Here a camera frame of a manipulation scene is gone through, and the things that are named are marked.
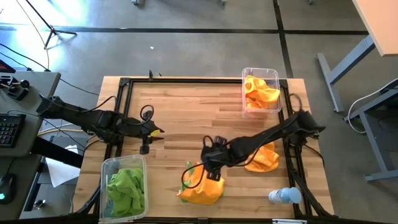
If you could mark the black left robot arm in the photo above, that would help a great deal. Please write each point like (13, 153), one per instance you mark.
(77, 115)

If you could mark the black tripod stand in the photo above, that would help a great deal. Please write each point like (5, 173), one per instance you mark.
(53, 30)

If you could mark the grey furniture foot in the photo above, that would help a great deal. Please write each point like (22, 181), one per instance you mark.
(138, 3)

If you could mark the white paper sheet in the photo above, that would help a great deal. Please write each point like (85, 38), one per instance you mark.
(59, 172)

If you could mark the grey desk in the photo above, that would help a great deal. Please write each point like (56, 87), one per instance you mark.
(37, 93)

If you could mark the black keyboard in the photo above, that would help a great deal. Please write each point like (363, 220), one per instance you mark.
(11, 129)

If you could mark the light blue plastic bottle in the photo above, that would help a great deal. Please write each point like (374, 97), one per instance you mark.
(286, 196)

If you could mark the small metal caster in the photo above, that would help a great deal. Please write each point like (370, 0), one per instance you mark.
(38, 204)

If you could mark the black computer mouse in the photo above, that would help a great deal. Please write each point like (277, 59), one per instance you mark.
(7, 186)

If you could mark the yellow tag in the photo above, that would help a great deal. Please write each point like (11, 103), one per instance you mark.
(155, 132)

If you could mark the clear plastic bin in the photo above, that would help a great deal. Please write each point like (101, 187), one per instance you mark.
(124, 161)
(261, 113)

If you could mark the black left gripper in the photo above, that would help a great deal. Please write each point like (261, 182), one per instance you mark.
(133, 129)

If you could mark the small black clamp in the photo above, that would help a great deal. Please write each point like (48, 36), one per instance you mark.
(150, 75)

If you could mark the dark flat device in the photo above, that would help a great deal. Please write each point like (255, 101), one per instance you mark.
(4, 68)

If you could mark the black desk leg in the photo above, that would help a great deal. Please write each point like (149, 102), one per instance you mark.
(32, 189)

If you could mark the black clamp device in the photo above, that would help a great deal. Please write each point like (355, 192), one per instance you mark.
(15, 88)

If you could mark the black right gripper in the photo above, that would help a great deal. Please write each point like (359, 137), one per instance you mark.
(217, 155)

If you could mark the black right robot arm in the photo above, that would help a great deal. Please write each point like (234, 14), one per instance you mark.
(273, 133)

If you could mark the white label plate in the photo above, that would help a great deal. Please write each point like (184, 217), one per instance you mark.
(289, 221)

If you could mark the black aluminium table frame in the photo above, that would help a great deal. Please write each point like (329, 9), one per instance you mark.
(186, 80)

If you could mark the grey desk leg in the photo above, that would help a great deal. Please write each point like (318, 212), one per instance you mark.
(351, 57)

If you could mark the grey desk frame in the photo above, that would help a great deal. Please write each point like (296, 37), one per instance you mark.
(373, 146)

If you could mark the black desk crossbar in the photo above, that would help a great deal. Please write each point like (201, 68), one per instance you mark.
(56, 152)

